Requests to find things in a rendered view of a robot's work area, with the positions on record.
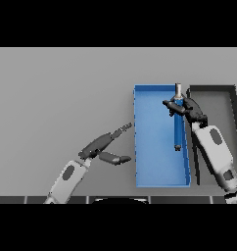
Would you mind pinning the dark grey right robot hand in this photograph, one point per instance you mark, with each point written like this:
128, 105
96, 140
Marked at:
193, 110

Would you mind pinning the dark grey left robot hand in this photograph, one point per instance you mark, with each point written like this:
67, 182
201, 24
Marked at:
99, 145

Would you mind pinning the blue bin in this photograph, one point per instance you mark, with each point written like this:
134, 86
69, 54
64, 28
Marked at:
156, 143

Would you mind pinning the dark grey bin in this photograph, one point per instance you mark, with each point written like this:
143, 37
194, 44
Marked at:
221, 108

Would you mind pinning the blue pipe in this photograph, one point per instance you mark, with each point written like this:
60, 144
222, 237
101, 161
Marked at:
179, 125

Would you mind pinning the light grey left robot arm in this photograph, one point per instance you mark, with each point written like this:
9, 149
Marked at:
67, 179

